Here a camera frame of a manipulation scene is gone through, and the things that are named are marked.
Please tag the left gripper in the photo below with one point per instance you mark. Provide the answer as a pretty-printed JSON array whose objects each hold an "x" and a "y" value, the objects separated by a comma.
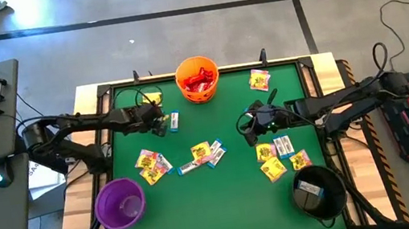
[{"x": 140, "y": 120}]

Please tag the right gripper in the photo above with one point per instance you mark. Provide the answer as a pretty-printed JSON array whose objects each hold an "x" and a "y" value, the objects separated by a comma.
[{"x": 270, "y": 117}]

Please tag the candy pile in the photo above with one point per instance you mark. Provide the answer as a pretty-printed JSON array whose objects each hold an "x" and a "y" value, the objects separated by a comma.
[{"x": 174, "y": 121}]

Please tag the red candy pack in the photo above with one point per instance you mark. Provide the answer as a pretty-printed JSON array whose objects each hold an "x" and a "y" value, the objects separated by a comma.
[
  {"x": 199, "y": 87},
  {"x": 202, "y": 75},
  {"x": 188, "y": 80}
]

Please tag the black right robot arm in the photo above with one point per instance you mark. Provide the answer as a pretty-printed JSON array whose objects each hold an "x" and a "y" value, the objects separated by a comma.
[{"x": 348, "y": 99}]

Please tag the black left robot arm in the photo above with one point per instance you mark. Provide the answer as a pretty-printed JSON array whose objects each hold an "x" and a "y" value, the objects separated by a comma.
[{"x": 87, "y": 120}]

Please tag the yellow tape tag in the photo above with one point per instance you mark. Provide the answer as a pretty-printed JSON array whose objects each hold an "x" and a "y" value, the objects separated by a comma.
[{"x": 166, "y": 117}]

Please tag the orange pumpkin bucket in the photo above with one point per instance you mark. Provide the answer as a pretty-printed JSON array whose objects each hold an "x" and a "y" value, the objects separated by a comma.
[{"x": 181, "y": 69}]

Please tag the purple plastic bucket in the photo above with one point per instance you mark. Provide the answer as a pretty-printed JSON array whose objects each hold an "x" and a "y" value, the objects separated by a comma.
[{"x": 110, "y": 203}]

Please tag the black plastic bucket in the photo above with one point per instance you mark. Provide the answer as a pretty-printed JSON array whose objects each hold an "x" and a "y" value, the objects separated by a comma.
[{"x": 324, "y": 206}]

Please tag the yellow black hazard tape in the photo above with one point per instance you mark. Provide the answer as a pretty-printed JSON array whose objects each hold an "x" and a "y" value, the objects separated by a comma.
[{"x": 383, "y": 157}]

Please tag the white box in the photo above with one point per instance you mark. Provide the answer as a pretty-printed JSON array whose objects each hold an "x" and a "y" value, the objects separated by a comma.
[{"x": 42, "y": 181}]

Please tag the black computer mouse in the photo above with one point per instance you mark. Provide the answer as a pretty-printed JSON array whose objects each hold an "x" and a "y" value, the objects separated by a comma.
[{"x": 1, "y": 175}]

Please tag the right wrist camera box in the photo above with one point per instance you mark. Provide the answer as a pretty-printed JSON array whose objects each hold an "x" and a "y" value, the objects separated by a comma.
[{"x": 251, "y": 125}]

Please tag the black table frame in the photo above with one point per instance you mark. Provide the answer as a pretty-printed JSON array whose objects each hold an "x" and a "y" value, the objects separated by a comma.
[{"x": 226, "y": 70}]

